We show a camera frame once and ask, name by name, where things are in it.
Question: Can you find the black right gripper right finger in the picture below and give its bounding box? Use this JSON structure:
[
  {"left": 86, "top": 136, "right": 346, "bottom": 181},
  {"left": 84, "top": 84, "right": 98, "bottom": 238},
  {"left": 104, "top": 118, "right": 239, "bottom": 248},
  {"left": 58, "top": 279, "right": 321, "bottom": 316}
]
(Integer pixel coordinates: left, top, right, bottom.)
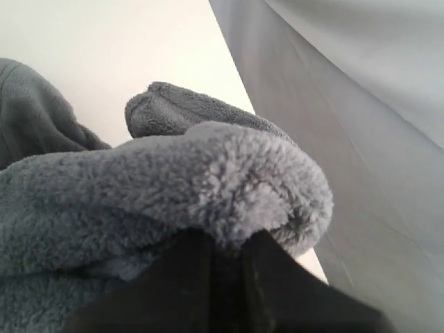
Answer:
[{"left": 241, "top": 231, "right": 395, "bottom": 333}]

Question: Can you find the grey fleece towel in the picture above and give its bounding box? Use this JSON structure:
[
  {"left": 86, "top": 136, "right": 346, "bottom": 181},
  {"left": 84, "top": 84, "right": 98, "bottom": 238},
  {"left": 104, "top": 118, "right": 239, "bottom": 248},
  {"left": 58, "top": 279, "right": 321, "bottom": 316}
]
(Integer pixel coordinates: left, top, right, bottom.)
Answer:
[{"left": 1, "top": 59, "right": 333, "bottom": 332}]

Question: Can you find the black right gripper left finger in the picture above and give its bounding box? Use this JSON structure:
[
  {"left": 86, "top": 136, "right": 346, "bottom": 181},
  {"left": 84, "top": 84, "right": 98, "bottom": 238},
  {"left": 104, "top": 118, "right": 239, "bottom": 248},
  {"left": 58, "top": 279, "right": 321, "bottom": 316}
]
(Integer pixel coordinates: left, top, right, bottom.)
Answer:
[{"left": 65, "top": 230, "right": 214, "bottom": 333}]

